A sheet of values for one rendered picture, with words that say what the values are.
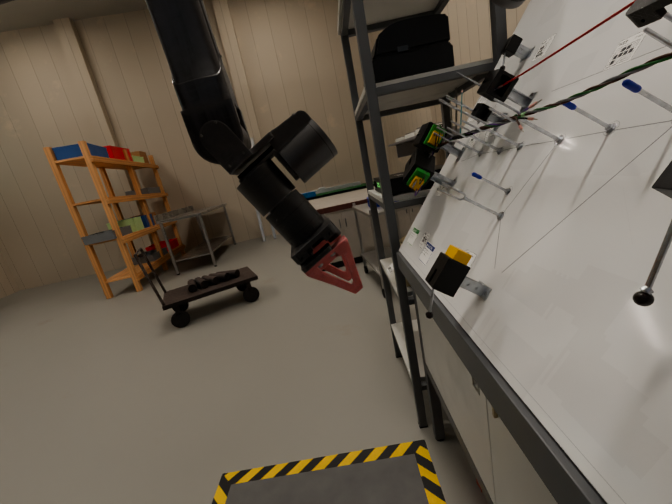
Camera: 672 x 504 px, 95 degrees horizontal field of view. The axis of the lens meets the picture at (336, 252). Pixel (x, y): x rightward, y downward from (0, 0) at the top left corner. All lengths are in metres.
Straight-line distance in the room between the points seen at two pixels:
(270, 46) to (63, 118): 4.58
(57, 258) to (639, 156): 9.48
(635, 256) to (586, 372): 0.14
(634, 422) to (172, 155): 8.00
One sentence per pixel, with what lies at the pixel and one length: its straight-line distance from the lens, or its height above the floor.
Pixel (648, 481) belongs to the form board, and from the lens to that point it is 0.41.
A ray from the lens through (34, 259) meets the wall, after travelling 9.77.
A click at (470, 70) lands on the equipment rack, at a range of 1.30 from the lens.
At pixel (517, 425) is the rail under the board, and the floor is 0.84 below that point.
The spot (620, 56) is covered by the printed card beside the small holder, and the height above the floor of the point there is 1.28.
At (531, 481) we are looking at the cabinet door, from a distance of 0.68.
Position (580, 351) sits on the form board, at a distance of 0.47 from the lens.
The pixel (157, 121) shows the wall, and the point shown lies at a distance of 8.21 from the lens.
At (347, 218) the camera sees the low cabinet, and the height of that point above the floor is 0.60.
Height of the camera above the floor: 1.20
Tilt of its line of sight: 15 degrees down
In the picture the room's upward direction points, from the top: 12 degrees counter-clockwise
